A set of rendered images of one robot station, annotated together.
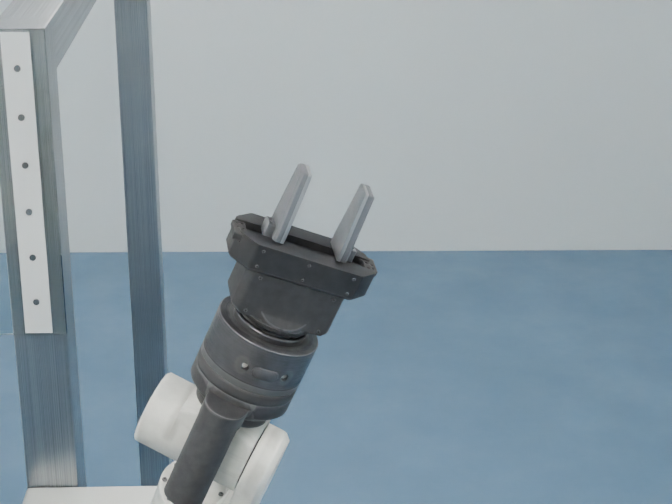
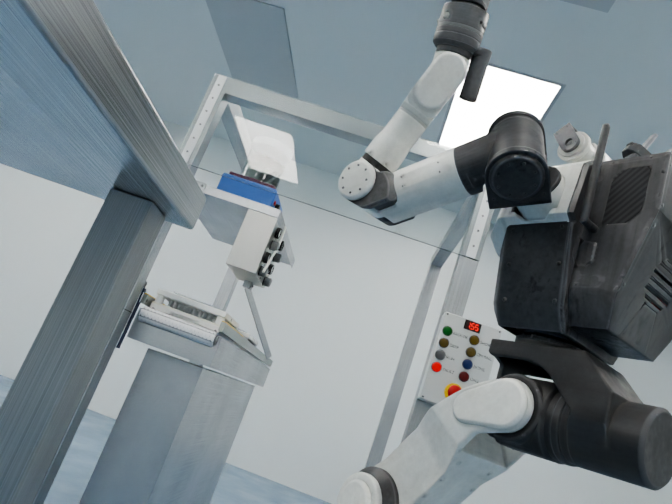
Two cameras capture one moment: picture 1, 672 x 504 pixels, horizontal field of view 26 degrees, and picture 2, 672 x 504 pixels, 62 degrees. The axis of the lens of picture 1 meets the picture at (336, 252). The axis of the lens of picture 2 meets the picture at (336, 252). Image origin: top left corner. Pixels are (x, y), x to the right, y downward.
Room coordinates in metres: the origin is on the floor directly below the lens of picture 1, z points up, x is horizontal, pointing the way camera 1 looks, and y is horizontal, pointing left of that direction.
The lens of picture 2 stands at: (-0.20, 0.50, 0.71)
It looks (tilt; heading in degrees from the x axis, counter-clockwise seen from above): 15 degrees up; 8
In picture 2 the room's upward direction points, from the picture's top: 20 degrees clockwise
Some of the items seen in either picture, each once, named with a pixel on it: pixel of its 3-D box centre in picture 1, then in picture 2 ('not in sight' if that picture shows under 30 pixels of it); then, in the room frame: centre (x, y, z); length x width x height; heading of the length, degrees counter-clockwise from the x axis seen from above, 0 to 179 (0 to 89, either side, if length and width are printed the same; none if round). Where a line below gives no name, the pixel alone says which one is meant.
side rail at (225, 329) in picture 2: not in sight; (252, 350); (2.20, 1.02, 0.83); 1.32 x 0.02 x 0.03; 2
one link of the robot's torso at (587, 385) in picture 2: not in sight; (573, 407); (0.74, 0.18, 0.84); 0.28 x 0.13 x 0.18; 40
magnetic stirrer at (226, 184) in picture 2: not in sight; (253, 199); (1.64, 1.10, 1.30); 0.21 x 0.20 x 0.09; 92
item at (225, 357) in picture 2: not in sight; (216, 357); (2.20, 1.15, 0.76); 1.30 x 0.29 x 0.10; 2
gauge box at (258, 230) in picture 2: not in sight; (256, 250); (1.63, 1.01, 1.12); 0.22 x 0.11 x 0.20; 2
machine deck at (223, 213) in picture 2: not in sight; (241, 227); (1.82, 1.15, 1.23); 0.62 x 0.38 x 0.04; 2
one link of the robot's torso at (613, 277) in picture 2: not in sight; (592, 257); (0.77, 0.20, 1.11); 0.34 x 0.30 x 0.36; 130
